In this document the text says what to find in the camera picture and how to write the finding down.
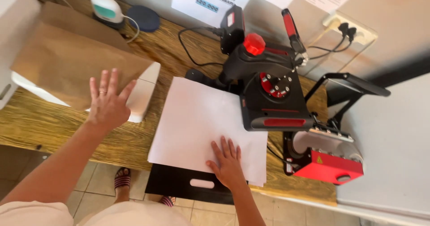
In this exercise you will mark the small white teal heat press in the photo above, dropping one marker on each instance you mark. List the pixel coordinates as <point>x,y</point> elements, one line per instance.
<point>105,9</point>

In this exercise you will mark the red mug press attachment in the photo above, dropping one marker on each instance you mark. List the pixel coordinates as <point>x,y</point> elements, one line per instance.
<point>331,167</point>

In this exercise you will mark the white paper sign blue label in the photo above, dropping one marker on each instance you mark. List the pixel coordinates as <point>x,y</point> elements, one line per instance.
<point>210,2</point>

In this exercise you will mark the dark blue round pad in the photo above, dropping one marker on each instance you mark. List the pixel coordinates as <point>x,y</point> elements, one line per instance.
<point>143,18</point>

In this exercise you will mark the black control box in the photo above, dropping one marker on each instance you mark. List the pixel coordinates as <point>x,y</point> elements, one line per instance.
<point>231,31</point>

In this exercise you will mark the striped sandal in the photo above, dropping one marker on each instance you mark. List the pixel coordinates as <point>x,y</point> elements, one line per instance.
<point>122,179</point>
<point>167,201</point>

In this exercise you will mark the person's right hand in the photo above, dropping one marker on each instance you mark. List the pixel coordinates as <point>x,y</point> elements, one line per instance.
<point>230,170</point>

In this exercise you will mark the black plugs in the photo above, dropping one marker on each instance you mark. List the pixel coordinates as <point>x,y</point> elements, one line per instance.
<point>347,30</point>

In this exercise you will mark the black heat press machine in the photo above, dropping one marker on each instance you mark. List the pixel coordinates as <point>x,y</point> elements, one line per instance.
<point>268,94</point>

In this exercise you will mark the white flat machine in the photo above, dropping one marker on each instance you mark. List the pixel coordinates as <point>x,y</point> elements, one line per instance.
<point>144,94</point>

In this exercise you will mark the white wall socket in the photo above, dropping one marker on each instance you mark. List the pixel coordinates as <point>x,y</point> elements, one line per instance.
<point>364,31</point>

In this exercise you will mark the brown paper sheet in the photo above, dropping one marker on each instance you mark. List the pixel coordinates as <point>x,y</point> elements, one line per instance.
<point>74,58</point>

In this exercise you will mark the white box appliance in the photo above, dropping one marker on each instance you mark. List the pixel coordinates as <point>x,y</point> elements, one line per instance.
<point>13,31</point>

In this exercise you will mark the person's left hand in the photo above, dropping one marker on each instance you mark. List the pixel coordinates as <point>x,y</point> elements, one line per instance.
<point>107,110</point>

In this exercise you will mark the person's beige clothing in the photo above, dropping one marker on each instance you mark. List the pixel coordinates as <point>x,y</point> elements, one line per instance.
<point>100,216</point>

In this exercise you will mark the black metal frame lever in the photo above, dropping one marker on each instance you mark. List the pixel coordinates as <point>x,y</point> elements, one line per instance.
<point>356,84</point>

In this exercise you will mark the white paper sheets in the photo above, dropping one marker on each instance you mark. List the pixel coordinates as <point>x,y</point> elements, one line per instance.
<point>195,125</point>

